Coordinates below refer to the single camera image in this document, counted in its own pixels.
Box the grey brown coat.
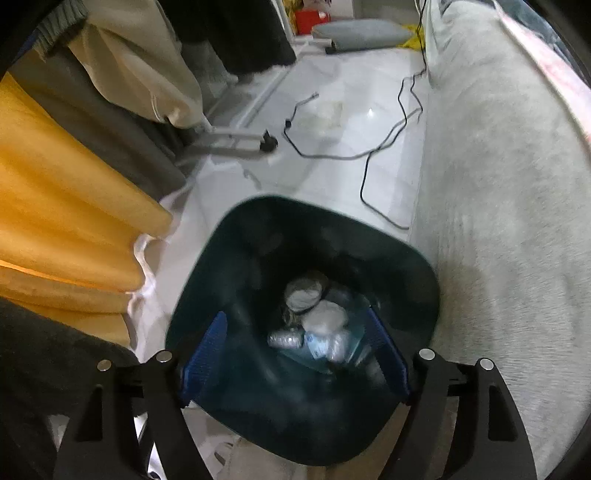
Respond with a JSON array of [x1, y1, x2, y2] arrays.
[[14, 46, 185, 185]]

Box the pink printed blanket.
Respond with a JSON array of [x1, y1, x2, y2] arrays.
[[496, 0, 591, 144]]

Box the yellow cloth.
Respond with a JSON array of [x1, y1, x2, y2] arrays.
[[397, 25, 426, 49]]

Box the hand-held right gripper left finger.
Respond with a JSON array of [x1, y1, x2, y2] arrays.
[[53, 310, 229, 480]]

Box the grey floor cushion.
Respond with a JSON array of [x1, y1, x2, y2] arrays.
[[311, 21, 407, 49]]

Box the red box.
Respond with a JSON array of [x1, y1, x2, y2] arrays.
[[295, 9, 331, 35]]

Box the beige coat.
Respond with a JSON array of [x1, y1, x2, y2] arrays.
[[69, 0, 204, 130]]

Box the dark trash bin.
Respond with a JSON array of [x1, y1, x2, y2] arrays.
[[165, 195, 440, 467]]

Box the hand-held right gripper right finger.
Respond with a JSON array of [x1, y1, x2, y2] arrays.
[[367, 307, 539, 480]]

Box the black cable with plug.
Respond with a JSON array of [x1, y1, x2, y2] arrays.
[[283, 92, 423, 161]]

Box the dark fuzzy cloth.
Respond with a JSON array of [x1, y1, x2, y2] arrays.
[[0, 298, 139, 480]]

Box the white fuzzy bed cover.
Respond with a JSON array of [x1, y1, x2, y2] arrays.
[[409, 0, 591, 480]]

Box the hanging clothes on rack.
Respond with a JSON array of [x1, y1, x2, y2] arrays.
[[0, 74, 174, 347]]

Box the long black cable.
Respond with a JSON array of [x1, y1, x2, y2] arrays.
[[360, 0, 430, 230]]

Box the white clothes rack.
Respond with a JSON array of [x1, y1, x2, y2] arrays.
[[178, 39, 333, 162]]

